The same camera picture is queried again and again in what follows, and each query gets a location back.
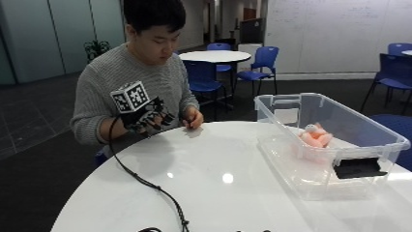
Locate white marker cube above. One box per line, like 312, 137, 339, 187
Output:
110, 80, 152, 114

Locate the person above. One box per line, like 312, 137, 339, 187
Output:
70, 0, 207, 160

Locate blue plastic chair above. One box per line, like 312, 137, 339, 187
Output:
206, 42, 234, 73
387, 42, 412, 57
235, 45, 282, 97
183, 60, 231, 121

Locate blue seat under person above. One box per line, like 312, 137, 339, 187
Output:
94, 148, 110, 168

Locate white round table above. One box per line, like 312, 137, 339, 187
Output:
178, 49, 254, 107

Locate white box stand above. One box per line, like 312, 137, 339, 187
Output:
236, 43, 264, 73

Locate green potted plant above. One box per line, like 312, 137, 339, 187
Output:
83, 39, 112, 64

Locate pink soft toy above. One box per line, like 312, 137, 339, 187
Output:
298, 122, 335, 150

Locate black cabinet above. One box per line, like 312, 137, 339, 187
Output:
239, 17, 266, 44

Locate clear plastic storage bin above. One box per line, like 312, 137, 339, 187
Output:
252, 92, 412, 202

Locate dark blue chair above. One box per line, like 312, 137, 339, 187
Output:
359, 52, 412, 114

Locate black glove cable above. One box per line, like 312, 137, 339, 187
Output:
107, 114, 192, 232

